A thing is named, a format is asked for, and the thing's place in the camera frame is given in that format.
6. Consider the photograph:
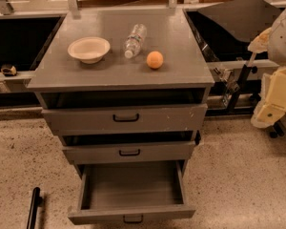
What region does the clear plastic water bottle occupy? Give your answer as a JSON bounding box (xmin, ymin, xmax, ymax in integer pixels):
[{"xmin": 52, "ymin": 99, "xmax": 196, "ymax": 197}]
[{"xmin": 124, "ymin": 24, "xmax": 147, "ymax": 59}]

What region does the black stand table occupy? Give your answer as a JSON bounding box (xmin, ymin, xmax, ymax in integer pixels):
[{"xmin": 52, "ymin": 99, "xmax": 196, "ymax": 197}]
[{"xmin": 188, "ymin": 0, "xmax": 281, "ymax": 115}]

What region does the grey drawer cabinet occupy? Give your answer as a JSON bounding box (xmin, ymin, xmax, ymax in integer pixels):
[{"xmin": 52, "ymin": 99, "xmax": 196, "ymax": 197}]
[{"xmin": 27, "ymin": 6, "xmax": 215, "ymax": 226}]

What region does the grey bottom drawer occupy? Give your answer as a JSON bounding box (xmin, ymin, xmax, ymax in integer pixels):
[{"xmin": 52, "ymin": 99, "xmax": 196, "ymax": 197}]
[{"xmin": 69, "ymin": 160, "xmax": 194, "ymax": 225}]

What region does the orange fruit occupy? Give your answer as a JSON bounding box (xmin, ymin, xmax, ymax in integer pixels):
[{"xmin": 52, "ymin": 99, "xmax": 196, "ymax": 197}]
[{"xmin": 146, "ymin": 52, "xmax": 164, "ymax": 70}]

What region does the grey middle drawer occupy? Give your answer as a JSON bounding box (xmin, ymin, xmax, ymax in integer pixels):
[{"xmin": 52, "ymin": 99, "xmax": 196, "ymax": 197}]
[{"xmin": 63, "ymin": 141, "xmax": 195, "ymax": 164}]

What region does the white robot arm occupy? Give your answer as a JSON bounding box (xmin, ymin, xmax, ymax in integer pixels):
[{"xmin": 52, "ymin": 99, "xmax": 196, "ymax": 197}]
[{"xmin": 248, "ymin": 9, "xmax": 286, "ymax": 128}]

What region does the black bar on floor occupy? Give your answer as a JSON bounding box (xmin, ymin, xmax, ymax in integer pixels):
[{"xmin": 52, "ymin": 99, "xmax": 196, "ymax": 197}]
[{"xmin": 26, "ymin": 187, "xmax": 43, "ymax": 229}]

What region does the grey top drawer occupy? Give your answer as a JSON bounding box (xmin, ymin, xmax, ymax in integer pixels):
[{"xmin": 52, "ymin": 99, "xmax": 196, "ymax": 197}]
[{"xmin": 42, "ymin": 104, "xmax": 207, "ymax": 135}]

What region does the grey drawer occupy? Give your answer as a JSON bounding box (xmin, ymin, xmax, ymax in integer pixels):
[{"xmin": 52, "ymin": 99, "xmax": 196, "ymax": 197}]
[
  {"xmin": 42, "ymin": 104, "xmax": 207, "ymax": 135},
  {"xmin": 69, "ymin": 160, "xmax": 194, "ymax": 225},
  {"xmin": 63, "ymin": 141, "xmax": 195, "ymax": 164}
]

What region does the white paper bowl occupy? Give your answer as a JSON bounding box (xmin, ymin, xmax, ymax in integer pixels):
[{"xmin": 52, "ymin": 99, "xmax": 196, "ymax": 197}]
[{"xmin": 68, "ymin": 37, "xmax": 111, "ymax": 64}]

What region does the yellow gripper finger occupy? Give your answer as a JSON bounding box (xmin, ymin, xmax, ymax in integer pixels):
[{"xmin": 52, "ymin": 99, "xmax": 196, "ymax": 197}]
[{"xmin": 248, "ymin": 28, "xmax": 271, "ymax": 53}]

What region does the small tape roll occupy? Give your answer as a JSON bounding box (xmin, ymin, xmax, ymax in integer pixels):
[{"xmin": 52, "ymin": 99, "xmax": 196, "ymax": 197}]
[{"xmin": 1, "ymin": 64, "xmax": 17, "ymax": 76}]

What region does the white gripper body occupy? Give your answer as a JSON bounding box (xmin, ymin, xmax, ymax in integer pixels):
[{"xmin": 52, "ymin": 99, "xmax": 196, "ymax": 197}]
[{"xmin": 251, "ymin": 67, "xmax": 286, "ymax": 128}]

